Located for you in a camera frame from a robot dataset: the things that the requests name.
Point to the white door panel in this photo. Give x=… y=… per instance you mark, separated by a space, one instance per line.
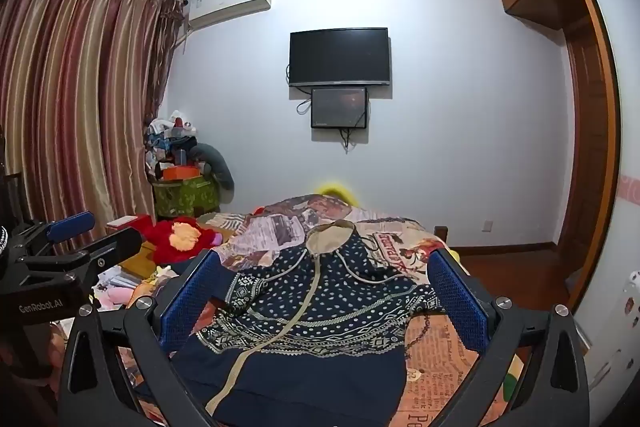
x=627 y=107

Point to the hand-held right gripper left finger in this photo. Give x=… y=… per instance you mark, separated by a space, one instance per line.
x=192 y=292

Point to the navy patterned hoodie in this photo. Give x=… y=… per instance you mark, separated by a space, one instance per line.
x=320 y=307

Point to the striped curtain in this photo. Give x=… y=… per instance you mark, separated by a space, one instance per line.
x=75 y=107

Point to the white flat box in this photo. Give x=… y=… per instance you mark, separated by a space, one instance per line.
x=121 y=222

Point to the white air conditioner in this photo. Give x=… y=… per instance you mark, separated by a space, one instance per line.
x=230 y=4

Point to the pile of toys and clothes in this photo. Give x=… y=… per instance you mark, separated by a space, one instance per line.
x=167 y=142

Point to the grey plush pillow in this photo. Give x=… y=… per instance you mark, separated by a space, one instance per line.
x=220 y=167

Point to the small black monitor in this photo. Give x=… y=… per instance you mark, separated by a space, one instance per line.
x=340 y=108

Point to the wooden bed post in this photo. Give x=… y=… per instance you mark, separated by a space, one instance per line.
x=442 y=236

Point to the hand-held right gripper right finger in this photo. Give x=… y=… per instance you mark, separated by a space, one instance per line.
x=457 y=302

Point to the printed blanket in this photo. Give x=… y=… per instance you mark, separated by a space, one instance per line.
x=280 y=232

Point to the green patterned box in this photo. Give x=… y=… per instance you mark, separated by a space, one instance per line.
x=185 y=199

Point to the black wall television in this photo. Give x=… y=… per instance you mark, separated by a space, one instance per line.
x=340 y=57

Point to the orange box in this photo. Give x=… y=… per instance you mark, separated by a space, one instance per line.
x=180 y=173

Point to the yellow plush toy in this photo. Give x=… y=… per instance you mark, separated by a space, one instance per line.
x=336 y=193

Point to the wall socket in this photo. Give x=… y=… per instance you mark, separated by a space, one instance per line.
x=488 y=226

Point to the red plush toy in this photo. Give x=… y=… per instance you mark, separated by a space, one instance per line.
x=175 y=239

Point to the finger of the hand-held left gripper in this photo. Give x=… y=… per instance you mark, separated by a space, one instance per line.
x=70 y=227
x=115 y=242

